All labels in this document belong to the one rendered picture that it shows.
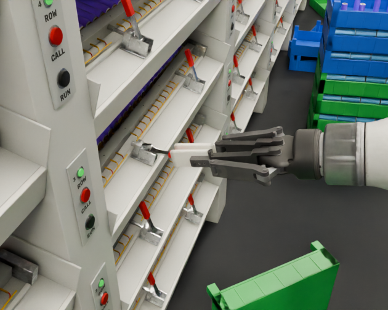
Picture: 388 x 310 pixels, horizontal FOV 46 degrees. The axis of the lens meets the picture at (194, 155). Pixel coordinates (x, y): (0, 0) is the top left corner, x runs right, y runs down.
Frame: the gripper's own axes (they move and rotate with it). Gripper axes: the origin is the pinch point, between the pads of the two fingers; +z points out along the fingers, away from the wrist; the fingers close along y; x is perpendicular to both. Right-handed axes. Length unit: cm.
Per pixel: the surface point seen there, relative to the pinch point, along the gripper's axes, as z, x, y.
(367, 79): -24, -33, 95
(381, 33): -28, -17, 95
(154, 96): 12.1, 3.9, 14.6
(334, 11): -15, -8, 92
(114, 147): 11.8, 3.8, -3.4
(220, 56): 7.6, 0.0, 42.4
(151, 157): 7.3, 0.2, -0.9
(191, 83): 9.0, 1.0, 25.7
